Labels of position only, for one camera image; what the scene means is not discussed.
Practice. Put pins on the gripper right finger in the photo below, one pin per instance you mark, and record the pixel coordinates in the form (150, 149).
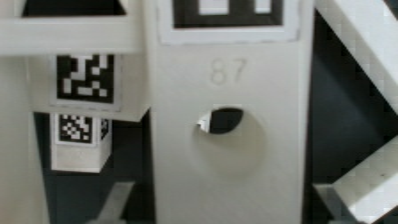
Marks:
(335, 204)

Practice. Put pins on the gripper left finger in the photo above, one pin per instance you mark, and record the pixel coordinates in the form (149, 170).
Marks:
(115, 205)

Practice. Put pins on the white chair back frame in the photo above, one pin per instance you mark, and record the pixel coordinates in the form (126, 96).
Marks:
(229, 61)

